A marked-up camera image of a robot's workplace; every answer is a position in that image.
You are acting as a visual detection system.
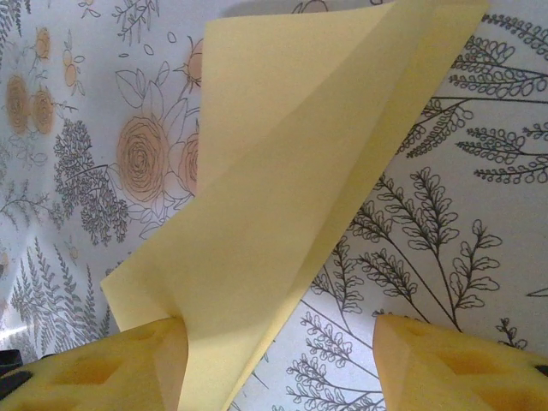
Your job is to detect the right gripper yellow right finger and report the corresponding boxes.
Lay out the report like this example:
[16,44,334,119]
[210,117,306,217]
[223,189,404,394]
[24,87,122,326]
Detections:
[372,314,548,411]

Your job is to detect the floral tablecloth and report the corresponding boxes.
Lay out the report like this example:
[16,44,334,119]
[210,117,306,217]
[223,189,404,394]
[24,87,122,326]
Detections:
[0,0,548,411]

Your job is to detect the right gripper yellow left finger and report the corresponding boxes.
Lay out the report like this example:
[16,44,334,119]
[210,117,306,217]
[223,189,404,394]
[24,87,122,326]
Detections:
[0,316,189,411]

